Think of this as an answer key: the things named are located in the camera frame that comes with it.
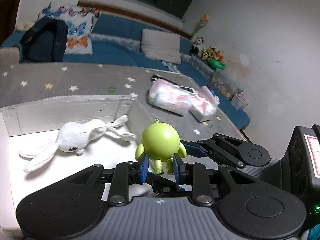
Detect open pink wipes pack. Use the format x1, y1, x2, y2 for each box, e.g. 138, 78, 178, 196
189, 86, 220, 122

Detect panda plush toy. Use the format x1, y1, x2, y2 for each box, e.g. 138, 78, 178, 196
190, 37, 204, 54

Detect blue sofa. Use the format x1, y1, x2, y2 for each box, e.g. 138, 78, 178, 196
0, 12, 251, 131

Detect white plush rabbit toy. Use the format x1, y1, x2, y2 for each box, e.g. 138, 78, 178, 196
19, 115, 137, 173

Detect dark blue backpack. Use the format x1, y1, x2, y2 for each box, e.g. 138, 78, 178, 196
20, 18, 68, 62

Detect pink wet wipes pack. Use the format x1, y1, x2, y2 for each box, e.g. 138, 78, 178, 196
148, 79, 198, 116

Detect grey star pattern tablecloth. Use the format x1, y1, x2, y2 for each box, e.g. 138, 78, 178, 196
1, 63, 244, 141

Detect green round monster toy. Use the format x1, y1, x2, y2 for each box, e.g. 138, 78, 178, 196
135, 119, 187, 175

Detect butterfly print pillow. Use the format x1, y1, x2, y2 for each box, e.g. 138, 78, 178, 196
38, 1, 100, 55

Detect yellow green plush toys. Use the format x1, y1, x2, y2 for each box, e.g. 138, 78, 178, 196
198, 47, 223, 62

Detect white grey storage box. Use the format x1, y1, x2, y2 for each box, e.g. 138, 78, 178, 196
0, 94, 196, 240

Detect grey beige cushion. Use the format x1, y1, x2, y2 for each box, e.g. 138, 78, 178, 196
140, 29, 181, 64

